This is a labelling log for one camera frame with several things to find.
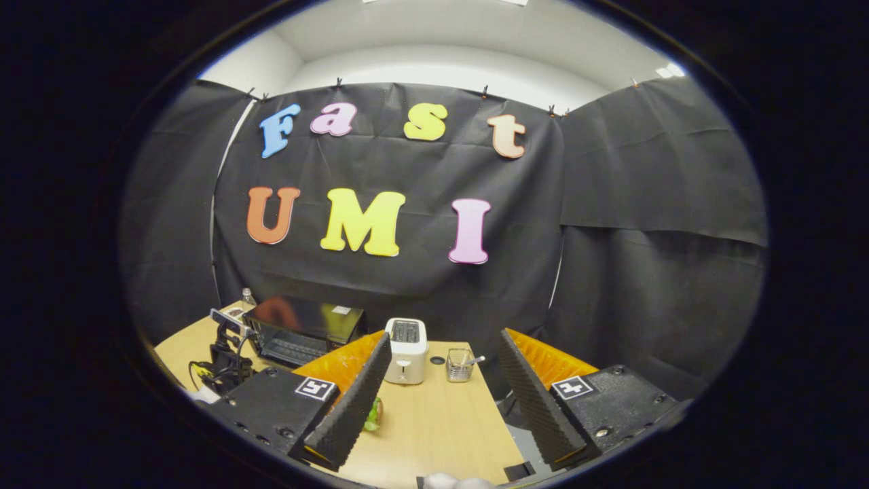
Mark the black electric oven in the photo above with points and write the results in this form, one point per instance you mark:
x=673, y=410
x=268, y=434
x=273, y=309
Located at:
x=312, y=319

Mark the black backdrop cloth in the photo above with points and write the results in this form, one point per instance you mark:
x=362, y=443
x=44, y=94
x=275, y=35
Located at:
x=407, y=292

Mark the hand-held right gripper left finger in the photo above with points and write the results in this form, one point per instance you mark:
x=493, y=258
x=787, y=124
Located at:
x=353, y=407

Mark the white toaster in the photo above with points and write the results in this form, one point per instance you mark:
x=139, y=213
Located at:
x=406, y=353

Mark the lettuce sandwich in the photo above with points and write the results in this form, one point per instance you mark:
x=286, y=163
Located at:
x=373, y=414

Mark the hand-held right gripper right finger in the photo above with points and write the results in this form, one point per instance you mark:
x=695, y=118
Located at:
x=536, y=407

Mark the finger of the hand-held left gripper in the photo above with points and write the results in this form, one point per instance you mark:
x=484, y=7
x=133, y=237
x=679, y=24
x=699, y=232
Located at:
x=227, y=316

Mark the ceiling light panel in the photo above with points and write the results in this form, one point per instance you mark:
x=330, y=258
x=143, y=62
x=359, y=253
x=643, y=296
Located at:
x=669, y=70

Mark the small clear water bottle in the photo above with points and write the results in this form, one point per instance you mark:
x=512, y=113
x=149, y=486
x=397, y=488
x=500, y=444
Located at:
x=248, y=297

